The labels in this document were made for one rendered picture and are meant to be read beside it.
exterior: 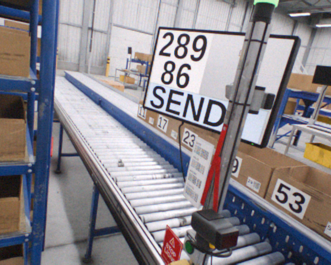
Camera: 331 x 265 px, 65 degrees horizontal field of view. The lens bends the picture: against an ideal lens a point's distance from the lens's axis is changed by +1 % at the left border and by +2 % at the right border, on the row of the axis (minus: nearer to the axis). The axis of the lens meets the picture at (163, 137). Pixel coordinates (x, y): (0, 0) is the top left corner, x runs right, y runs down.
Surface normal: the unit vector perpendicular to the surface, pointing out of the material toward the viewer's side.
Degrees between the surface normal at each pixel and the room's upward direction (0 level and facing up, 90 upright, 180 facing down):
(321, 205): 91
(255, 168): 90
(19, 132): 90
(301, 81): 90
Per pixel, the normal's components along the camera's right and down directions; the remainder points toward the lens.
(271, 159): -0.86, -0.03
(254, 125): -0.63, 0.03
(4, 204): 0.44, 0.33
